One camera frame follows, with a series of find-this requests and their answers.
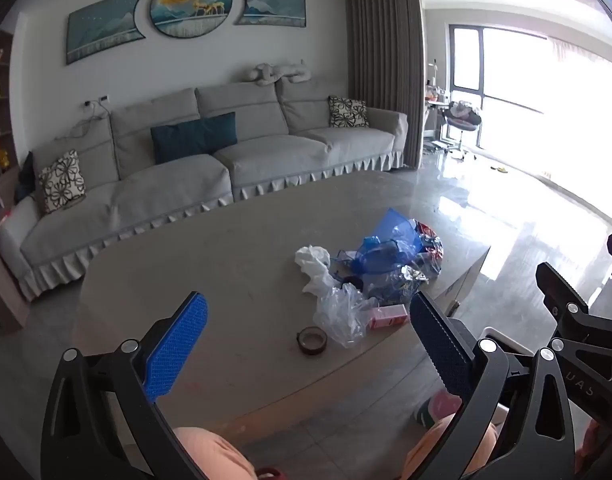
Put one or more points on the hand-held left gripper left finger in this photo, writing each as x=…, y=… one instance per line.
x=178, y=345

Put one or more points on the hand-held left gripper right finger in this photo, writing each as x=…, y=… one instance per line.
x=443, y=350

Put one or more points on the blue mesh bag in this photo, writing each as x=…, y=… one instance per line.
x=393, y=235

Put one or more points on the pink green slipper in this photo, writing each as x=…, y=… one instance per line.
x=436, y=407

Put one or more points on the pink small box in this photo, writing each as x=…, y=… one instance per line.
x=388, y=316

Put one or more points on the blue silver foil wrapper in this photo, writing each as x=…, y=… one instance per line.
x=406, y=285

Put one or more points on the clear plastic bag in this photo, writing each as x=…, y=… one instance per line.
x=343, y=317

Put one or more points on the person's right leg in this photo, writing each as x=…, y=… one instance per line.
x=431, y=455

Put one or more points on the person's leg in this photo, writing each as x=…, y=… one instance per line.
x=431, y=455
x=215, y=457

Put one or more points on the red blue printed snack bag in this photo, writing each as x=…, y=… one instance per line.
x=430, y=245

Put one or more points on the person's left leg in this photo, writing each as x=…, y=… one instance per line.
x=215, y=457

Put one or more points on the brown tape roll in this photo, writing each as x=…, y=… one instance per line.
x=312, y=341

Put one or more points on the yellow slipper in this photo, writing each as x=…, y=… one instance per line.
x=499, y=168

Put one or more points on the crumpled white tissue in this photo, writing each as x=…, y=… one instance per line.
x=313, y=260

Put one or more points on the swivel chair with clothes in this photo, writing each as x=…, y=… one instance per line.
x=462, y=117

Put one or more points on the black white floral pillow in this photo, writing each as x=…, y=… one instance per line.
x=349, y=111
x=61, y=181

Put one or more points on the large dark-framed window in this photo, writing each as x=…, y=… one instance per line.
x=516, y=80

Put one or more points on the grey fabric sofa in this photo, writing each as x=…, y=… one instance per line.
x=266, y=160

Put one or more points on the teal rectangular pillow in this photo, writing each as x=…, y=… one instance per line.
x=193, y=137

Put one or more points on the white desk with lamp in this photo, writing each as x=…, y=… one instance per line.
x=436, y=110

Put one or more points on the dark bag beside sofa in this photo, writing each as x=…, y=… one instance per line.
x=25, y=177

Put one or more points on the white plush toy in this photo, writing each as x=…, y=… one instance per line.
x=276, y=72

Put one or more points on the grey brown curtain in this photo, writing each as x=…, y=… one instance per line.
x=383, y=60

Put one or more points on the white wall socket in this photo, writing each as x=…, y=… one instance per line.
x=96, y=101

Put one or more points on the crescent teal wall painting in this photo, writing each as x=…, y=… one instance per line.
x=271, y=4
x=103, y=27

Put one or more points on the round deer wall painting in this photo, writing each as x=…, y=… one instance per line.
x=190, y=5

